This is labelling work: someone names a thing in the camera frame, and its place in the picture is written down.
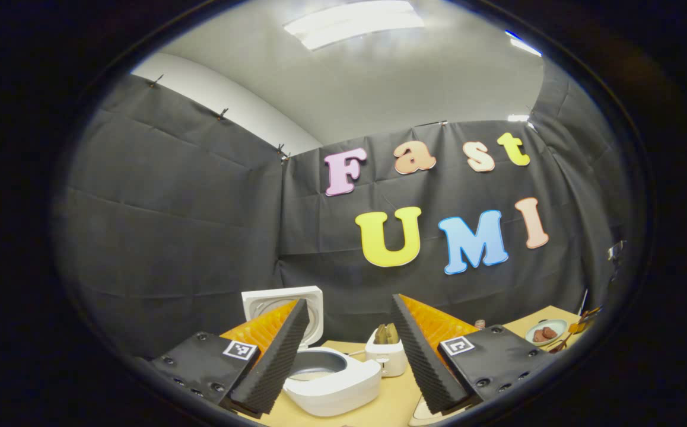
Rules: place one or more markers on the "brown wooden spoon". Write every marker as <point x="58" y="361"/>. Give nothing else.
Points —
<point x="563" y="341"/>

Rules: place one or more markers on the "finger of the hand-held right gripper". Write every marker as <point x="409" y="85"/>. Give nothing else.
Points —
<point x="590" y="313"/>

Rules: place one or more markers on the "brown bread slice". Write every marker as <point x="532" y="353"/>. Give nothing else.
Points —
<point x="381" y="335"/>
<point x="393" y="334"/>

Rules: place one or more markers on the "white toaster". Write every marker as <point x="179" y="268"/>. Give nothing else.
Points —
<point x="388" y="359"/>

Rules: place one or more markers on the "large ceiling light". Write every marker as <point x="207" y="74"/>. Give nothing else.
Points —
<point x="352" y="24"/>

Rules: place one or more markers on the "red meat slice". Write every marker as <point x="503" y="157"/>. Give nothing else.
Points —
<point x="538" y="336"/>
<point x="551" y="332"/>

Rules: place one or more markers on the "pale green plate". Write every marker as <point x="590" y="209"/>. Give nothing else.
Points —
<point x="530" y="339"/>

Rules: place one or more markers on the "clear glass dish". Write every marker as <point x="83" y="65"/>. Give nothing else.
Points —
<point x="420" y="415"/>

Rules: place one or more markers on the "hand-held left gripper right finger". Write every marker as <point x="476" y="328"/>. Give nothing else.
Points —
<point x="420" y="356"/>

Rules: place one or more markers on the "black backdrop cloth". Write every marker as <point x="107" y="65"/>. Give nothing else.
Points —
<point x="171" y="237"/>

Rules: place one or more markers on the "white rice cooker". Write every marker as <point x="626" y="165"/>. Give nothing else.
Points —
<point x="343" y="385"/>

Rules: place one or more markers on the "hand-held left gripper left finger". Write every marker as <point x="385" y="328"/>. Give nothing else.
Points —
<point x="278" y="362"/>

